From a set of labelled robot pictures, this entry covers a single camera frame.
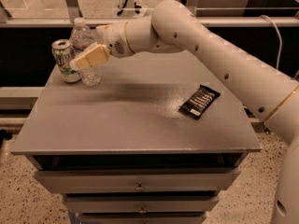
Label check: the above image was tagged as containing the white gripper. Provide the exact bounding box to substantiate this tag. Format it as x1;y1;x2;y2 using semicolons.
69;22;135;71

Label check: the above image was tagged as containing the clear plastic water bottle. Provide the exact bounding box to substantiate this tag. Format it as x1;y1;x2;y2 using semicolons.
70;18;101;87

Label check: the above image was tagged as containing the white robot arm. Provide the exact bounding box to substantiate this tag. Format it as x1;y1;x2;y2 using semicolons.
71;0;299;224

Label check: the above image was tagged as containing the green 7up can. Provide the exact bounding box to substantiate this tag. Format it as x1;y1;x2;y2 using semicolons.
51;39;81;83

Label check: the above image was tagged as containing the grey drawer cabinet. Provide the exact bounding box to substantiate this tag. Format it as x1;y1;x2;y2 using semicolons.
10;27;262;224

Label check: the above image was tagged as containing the black snack bar wrapper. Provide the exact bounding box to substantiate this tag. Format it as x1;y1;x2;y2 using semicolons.
178;85;221;119

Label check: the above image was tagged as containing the middle grey drawer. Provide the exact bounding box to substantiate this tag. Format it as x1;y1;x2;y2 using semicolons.
64;195;219;214

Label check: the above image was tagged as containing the grey drawer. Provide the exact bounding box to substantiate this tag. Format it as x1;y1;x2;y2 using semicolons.
79;213;206;224
64;195;219;214
35;168;240;194

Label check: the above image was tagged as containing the top grey drawer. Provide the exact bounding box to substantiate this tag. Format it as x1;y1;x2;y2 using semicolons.
35;168;240;194

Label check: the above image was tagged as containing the bottom grey drawer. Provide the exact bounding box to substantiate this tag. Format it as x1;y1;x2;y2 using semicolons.
79;213;206;224

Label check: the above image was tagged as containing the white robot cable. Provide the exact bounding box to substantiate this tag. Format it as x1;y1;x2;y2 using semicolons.
259;14;284;71

